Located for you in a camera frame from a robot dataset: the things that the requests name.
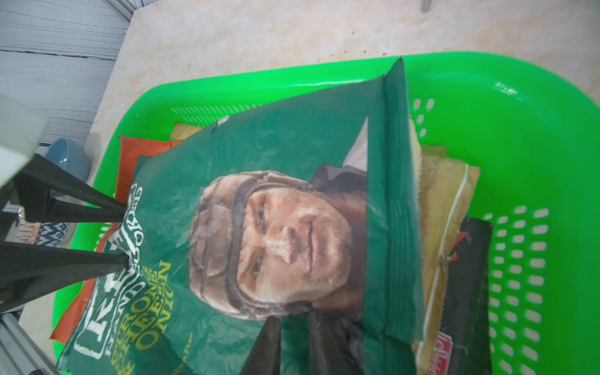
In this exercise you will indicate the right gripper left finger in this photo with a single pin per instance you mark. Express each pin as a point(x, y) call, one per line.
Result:
point(265, 356)

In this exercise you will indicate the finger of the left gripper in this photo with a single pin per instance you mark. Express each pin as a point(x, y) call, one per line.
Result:
point(29, 272)
point(49, 194)

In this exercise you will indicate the blue bowl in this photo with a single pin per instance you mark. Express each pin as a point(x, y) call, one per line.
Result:
point(68, 156)

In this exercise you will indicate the black Krok chips bag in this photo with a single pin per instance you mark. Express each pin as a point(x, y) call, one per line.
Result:
point(465, 316)

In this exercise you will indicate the tan chips bag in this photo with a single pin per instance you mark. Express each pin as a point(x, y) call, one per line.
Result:
point(440, 234)

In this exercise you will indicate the green plastic basket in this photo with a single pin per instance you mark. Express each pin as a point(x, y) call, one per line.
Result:
point(534, 139)

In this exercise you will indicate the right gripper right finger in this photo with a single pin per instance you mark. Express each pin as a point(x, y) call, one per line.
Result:
point(325, 355)

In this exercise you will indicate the dark green snack bag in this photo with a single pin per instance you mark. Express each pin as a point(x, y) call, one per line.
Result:
point(129, 325)

